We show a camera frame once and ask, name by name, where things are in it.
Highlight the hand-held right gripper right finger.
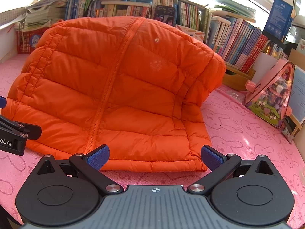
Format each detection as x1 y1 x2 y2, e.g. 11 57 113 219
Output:
187 145 277 194

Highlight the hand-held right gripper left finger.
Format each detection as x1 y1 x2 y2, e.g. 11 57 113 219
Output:
36 144 123 195

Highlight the orange puffer jacket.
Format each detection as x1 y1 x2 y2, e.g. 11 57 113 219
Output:
1 16 227 172

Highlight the large red plastic basket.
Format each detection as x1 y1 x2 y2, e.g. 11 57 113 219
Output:
16 27 51 54

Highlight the clear plastic bag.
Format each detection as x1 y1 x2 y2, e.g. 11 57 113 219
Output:
226 90 246 105

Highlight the small white cat figurine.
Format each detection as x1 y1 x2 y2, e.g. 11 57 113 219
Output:
281 126 294 144

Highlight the grey grid mat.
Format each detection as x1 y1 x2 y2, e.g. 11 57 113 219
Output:
0 6 27 27

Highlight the wooden drawer organizer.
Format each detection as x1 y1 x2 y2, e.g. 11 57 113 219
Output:
223 63 256 91

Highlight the pink triangular toy bag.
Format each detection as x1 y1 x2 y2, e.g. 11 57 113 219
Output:
245 61 296 130

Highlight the stack of paper workbooks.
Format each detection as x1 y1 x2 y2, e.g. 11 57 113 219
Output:
24 0 66 31

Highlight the wooden framed blue board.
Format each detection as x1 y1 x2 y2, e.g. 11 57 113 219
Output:
287 64 305 136

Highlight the row of purple red books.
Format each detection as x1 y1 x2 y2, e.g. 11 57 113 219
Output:
207 16 270 73

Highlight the white printed cardboard box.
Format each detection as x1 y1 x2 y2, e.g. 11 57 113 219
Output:
176 24 206 44

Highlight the brown clipboard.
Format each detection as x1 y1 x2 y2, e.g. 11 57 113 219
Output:
288 48 305 65

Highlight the row of thin green books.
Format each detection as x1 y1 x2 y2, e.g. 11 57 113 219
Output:
152 0 208 32

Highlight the black photo phone box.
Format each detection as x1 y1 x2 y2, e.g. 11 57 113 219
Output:
153 5 177 27

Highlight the stack of green folders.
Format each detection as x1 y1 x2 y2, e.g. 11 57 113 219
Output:
214 0 257 21

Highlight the blue cardboard box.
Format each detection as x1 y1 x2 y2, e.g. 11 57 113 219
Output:
263 0 295 43

